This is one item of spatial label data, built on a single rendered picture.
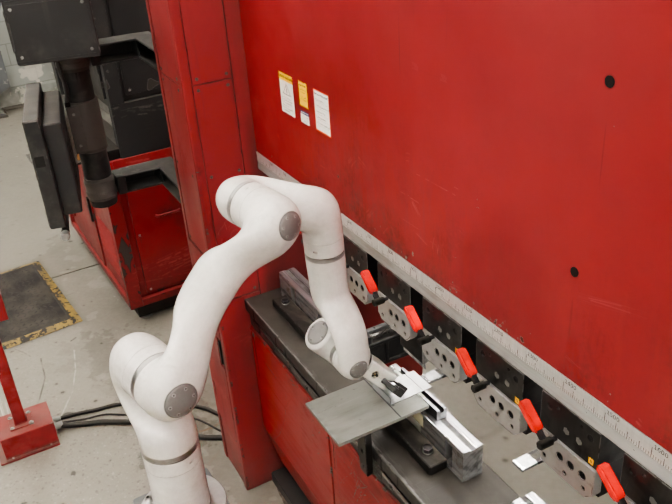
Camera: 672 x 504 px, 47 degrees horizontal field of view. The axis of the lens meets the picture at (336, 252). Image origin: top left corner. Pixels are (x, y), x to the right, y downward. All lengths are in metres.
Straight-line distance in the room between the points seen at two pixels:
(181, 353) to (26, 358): 2.87
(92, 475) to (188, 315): 2.04
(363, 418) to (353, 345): 0.29
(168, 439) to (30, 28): 1.31
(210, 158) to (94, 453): 1.61
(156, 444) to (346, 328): 0.47
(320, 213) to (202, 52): 0.91
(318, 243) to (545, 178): 0.54
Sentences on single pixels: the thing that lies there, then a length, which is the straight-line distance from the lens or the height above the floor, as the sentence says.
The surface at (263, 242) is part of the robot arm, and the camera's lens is 1.47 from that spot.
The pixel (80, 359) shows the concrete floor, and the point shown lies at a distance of 4.19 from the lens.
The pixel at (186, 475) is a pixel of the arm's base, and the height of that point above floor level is 1.14.
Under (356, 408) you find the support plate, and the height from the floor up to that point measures 1.00.
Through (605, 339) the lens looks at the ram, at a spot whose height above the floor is 1.53.
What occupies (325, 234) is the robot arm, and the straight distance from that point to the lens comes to 1.63.
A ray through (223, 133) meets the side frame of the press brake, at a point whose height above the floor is 1.48.
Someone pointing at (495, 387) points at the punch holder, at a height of 1.25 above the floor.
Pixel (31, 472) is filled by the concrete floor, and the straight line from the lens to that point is 3.61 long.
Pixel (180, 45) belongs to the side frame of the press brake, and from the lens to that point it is 2.35.
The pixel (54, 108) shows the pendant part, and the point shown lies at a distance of 2.65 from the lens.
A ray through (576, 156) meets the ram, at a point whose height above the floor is 1.82.
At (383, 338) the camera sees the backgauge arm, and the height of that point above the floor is 0.84.
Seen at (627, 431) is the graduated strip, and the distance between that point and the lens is 1.39.
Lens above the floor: 2.28
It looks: 29 degrees down
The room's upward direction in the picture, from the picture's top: 4 degrees counter-clockwise
